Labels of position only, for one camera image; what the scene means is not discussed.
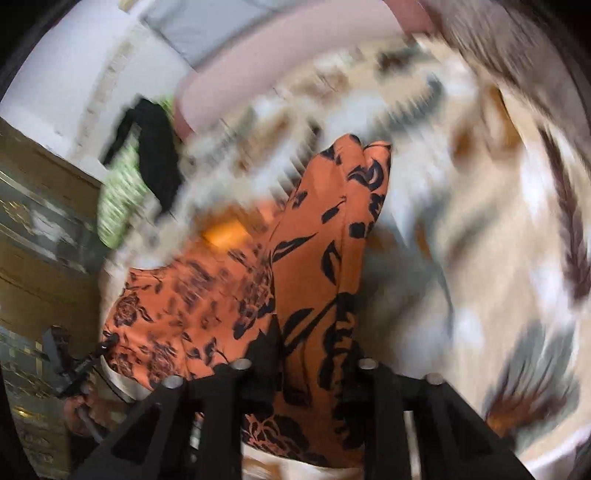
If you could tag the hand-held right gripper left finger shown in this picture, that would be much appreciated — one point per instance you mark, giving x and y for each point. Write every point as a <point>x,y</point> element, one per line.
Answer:
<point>265,369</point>

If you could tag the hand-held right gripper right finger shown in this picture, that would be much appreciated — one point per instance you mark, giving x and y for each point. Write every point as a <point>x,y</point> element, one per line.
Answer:
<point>369,406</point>

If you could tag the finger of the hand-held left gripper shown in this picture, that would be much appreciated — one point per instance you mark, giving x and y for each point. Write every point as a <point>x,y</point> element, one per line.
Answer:
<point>92,357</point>

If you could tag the orange black floral garment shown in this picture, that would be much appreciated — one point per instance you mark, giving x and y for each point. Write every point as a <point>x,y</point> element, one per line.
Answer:
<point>304,277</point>

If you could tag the person's left hand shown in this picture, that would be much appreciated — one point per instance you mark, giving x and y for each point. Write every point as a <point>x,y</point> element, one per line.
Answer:
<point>97,415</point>

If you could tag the wooden glass cabinet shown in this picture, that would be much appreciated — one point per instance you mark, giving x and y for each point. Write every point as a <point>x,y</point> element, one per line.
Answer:
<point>41,240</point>

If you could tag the green white patterned cloth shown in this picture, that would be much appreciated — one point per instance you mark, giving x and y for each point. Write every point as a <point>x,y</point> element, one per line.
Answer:
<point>121,189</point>

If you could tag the leaf print fleece blanket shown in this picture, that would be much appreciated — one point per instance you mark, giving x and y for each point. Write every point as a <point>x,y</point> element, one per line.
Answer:
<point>485,230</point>

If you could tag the pink padded headboard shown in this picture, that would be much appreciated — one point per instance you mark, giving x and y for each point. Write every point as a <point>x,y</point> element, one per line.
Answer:
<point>286,60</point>

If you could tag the grey pillow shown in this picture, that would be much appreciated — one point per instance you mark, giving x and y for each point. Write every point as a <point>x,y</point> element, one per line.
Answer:
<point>207,27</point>

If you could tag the brown furry cushion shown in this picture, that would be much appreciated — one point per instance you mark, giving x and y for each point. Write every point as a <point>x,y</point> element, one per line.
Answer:
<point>503,41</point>

